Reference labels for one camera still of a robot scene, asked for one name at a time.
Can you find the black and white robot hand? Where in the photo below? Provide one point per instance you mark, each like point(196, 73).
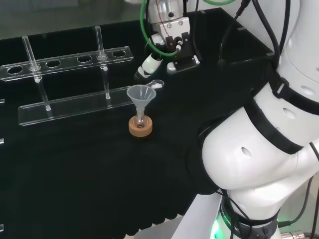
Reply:
point(183, 53)

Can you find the clear weighing funnel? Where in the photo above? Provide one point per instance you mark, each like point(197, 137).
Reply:
point(157, 85)

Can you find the clear plastic funnel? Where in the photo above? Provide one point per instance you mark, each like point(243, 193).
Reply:
point(141, 95)

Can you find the clear acrylic funnel stand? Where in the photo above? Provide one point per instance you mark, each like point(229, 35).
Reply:
point(74, 105)

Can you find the small round-bottom glass flask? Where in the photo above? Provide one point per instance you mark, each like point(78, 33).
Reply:
point(140, 122)

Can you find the black cloth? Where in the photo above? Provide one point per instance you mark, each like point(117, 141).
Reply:
point(87, 174)

